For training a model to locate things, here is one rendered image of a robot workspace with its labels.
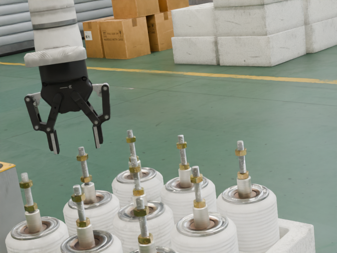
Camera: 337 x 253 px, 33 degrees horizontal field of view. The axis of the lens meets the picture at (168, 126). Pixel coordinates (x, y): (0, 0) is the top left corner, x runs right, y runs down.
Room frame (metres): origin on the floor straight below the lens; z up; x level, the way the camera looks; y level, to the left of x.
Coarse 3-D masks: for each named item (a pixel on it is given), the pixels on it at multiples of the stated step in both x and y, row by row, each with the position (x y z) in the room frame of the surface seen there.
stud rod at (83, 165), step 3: (81, 147) 0.91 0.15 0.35; (78, 150) 0.90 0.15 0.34; (81, 150) 0.90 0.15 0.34; (81, 153) 0.90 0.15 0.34; (84, 153) 0.90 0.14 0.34; (81, 162) 0.90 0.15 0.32; (84, 162) 0.90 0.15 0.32; (81, 165) 0.90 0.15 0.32; (84, 165) 0.90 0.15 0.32; (84, 168) 0.90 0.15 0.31; (84, 171) 0.90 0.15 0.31; (87, 171) 0.90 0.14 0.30; (84, 174) 0.90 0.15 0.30; (87, 174) 0.90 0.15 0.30; (84, 183) 0.90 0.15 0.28; (87, 183) 0.90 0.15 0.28
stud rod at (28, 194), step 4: (24, 176) 0.81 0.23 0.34; (24, 180) 0.81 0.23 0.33; (28, 180) 0.82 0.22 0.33; (28, 188) 0.81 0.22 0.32; (28, 192) 0.81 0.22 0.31; (28, 196) 0.81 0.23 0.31; (28, 200) 0.81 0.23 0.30; (32, 200) 0.82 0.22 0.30; (28, 204) 0.81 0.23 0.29; (32, 204) 0.82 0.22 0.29
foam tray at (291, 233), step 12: (288, 228) 0.85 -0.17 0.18; (300, 228) 0.84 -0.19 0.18; (312, 228) 0.84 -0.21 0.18; (288, 240) 0.80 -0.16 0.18; (300, 240) 0.81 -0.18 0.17; (312, 240) 0.84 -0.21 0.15; (240, 252) 0.79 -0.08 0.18; (276, 252) 0.77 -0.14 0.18; (288, 252) 0.78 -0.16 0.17; (300, 252) 0.81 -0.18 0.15; (312, 252) 0.84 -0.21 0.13
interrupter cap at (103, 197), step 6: (96, 192) 0.93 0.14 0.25; (102, 192) 0.93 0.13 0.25; (108, 192) 0.92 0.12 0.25; (96, 198) 0.91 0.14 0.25; (102, 198) 0.90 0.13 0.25; (108, 198) 0.89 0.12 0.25; (72, 204) 0.89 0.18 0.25; (84, 204) 0.89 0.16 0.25; (90, 204) 0.88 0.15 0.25; (96, 204) 0.88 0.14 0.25; (102, 204) 0.88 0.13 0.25
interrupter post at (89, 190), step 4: (92, 184) 0.90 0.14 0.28; (84, 188) 0.90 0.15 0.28; (88, 188) 0.89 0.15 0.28; (92, 188) 0.90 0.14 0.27; (84, 192) 0.90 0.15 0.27; (88, 192) 0.89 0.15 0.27; (92, 192) 0.90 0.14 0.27; (88, 196) 0.89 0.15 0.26; (92, 196) 0.90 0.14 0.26; (84, 200) 0.90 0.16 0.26; (88, 200) 0.89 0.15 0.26; (92, 200) 0.90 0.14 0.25
